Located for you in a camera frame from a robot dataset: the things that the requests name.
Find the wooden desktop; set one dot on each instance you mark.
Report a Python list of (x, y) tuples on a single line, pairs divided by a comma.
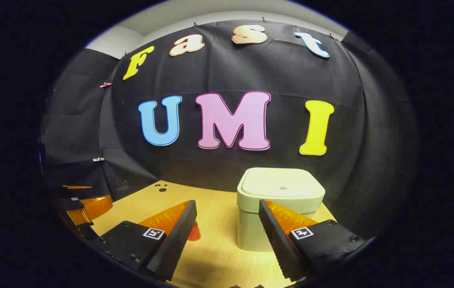
[(219, 248)]

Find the light green garbage bin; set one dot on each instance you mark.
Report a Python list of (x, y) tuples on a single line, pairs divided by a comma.
[(283, 184)]

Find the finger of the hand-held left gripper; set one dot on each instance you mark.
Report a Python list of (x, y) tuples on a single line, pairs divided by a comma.
[(76, 187), (91, 208)]

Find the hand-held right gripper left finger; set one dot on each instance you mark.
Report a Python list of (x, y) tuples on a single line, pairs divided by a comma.
[(175, 240)]

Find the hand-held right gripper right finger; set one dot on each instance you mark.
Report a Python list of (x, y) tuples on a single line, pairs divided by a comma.
[(279, 240)]

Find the red pop can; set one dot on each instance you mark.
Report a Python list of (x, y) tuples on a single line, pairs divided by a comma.
[(195, 232)]

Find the pink cloth clip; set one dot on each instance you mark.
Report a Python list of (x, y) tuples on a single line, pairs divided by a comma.
[(105, 84)]

